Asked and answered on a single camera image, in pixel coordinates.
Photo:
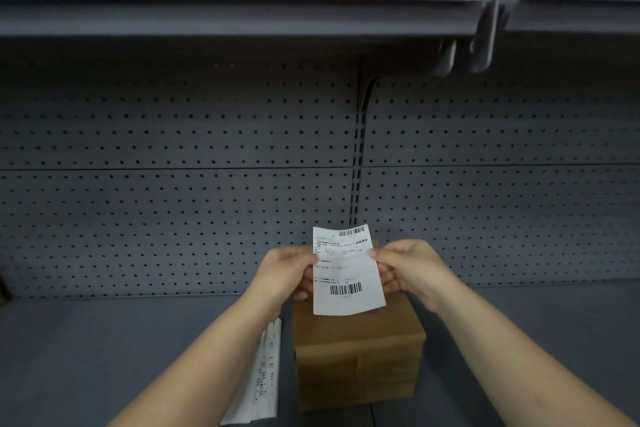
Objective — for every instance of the person's left hand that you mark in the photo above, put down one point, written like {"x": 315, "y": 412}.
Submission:
{"x": 280, "y": 276}

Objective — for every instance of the stack of white label sheets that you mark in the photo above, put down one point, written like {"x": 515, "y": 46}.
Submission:
{"x": 262, "y": 381}

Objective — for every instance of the grey pegboard back panel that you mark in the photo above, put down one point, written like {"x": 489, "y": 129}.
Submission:
{"x": 150, "y": 191}

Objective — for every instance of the grey metal shelf bracket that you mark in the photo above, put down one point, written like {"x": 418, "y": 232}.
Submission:
{"x": 485, "y": 31}
{"x": 446, "y": 59}

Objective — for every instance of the white shipping label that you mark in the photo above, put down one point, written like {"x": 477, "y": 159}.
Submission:
{"x": 360, "y": 304}

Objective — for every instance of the cardboard box with red print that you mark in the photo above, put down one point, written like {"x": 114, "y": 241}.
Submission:
{"x": 360, "y": 366}

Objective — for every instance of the person's right hand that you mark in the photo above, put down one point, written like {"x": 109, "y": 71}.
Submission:
{"x": 415, "y": 271}

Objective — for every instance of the slotted grey upright post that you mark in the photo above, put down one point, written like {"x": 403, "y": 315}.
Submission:
{"x": 357, "y": 166}

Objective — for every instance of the person's left forearm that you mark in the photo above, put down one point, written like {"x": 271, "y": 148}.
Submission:
{"x": 200, "y": 366}

